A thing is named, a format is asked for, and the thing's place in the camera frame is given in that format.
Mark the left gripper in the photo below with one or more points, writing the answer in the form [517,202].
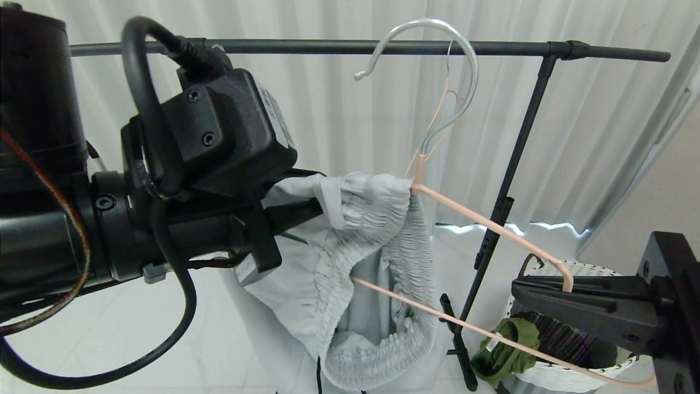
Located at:
[191,235]

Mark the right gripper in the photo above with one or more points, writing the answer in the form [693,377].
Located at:
[678,306]

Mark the pale grey shorts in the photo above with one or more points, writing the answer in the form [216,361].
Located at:
[372,219]

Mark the green printed shirt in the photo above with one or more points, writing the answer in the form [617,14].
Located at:
[503,361]

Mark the pink clothes hanger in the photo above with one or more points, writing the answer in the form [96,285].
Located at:
[419,169]
[435,117]

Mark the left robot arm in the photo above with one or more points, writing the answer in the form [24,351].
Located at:
[38,82]

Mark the white laundry basket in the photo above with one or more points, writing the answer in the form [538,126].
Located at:
[558,378]

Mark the black clothes rack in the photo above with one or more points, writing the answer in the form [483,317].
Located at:
[328,47]

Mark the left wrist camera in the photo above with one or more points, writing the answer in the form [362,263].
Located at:
[235,131]

